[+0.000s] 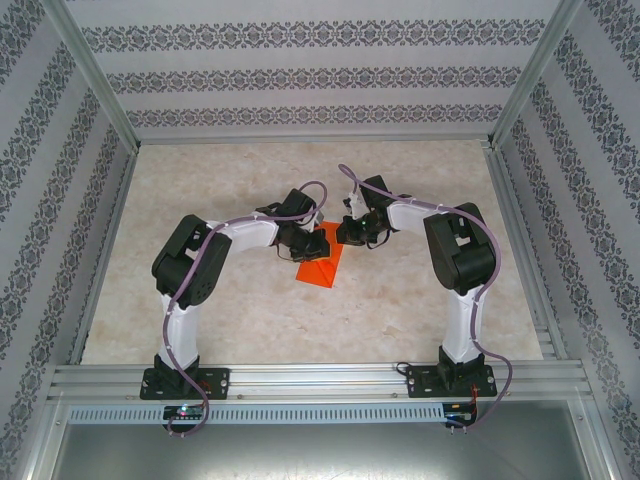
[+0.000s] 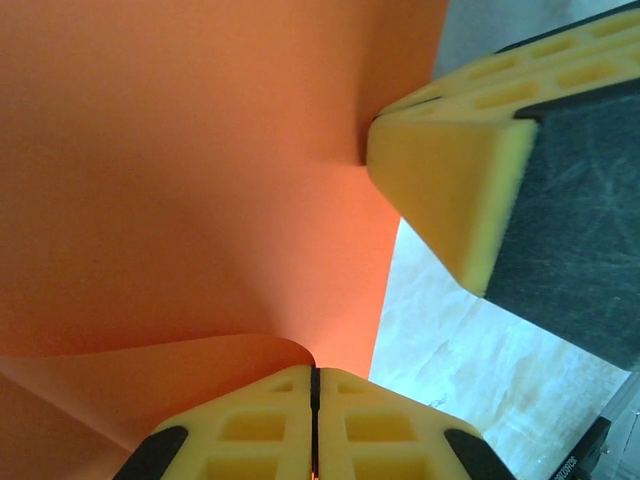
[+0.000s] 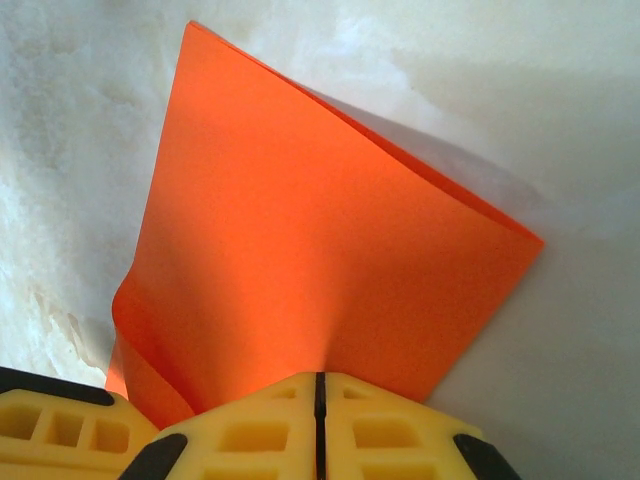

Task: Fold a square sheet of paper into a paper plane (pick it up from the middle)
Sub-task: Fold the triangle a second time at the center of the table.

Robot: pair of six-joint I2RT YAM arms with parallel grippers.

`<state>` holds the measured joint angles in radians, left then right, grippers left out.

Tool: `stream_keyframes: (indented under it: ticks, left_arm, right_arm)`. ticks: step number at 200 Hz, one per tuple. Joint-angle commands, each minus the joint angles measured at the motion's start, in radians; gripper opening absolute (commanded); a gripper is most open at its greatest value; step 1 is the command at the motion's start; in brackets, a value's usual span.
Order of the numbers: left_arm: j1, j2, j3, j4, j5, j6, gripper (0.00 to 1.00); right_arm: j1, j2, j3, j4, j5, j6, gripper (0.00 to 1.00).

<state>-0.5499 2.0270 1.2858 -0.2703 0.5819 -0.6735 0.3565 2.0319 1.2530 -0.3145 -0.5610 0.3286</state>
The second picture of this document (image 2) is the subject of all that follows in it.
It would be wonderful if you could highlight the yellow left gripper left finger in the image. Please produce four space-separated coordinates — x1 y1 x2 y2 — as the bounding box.
114 364 315 480

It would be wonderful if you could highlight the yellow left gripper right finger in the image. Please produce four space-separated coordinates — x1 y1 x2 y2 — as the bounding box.
317 367 511 480

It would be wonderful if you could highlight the orange paper sheet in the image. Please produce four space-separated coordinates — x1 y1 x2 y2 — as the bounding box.
0 0 451 480

